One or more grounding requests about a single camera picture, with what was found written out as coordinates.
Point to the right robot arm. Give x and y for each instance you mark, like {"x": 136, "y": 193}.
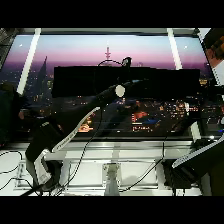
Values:
{"x": 203, "y": 163}

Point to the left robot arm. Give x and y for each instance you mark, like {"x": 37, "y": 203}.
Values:
{"x": 46, "y": 136}

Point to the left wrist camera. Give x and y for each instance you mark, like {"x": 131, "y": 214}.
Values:
{"x": 126, "y": 61}

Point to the black garment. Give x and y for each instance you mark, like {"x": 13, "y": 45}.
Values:
{"x": 160, "y": 81}
{"x": 8, "y": 113}

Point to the silver frame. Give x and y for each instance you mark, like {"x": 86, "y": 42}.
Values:
{"x": 133, "y": 150}

